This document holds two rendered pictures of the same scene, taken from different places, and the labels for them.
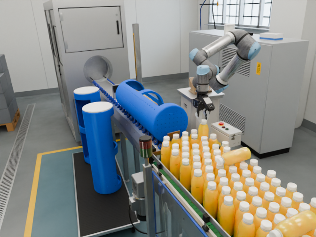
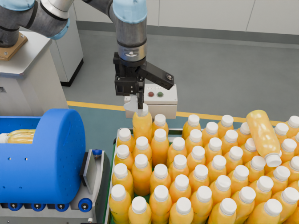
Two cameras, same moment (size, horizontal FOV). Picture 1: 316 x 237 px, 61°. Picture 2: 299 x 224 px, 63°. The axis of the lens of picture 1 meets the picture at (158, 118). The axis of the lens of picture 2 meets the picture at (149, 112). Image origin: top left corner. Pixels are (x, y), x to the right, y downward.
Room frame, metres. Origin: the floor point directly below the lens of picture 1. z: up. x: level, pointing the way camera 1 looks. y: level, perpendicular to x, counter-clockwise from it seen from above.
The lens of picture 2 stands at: (1.34, 0.20, 1.73)
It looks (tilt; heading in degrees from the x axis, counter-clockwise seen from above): 46 degrees down; 295
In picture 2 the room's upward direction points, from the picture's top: straight up
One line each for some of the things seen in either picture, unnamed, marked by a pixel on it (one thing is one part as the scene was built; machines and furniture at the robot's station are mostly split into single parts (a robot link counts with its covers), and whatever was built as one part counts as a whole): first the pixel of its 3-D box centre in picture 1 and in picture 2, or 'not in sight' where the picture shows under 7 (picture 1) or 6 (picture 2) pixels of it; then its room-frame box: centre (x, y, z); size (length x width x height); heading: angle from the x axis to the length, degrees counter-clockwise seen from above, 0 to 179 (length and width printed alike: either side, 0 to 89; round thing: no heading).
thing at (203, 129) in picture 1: (203, 134); (142, 127); (1.60, -0.29, 1.07); 0.07 x 0.07 x 0.17
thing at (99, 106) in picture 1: (97, 106); not in sight; (2.36, 0.55, 1.03); 0.28 x 0.28 x 0.01
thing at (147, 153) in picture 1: (146, 150); not in sight; (1.21, 0.07, 1.18); 0.06 x 0.06 x 0.05
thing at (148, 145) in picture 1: (145, 142); not in sight; (1.21, 0.07, 1.23); 0.06 x 0.06 x 0.04
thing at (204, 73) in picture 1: (203, 75); (130, 18); (1.62, -0.29, 1.47); 0.09 x 0.08 x 0.11; 140
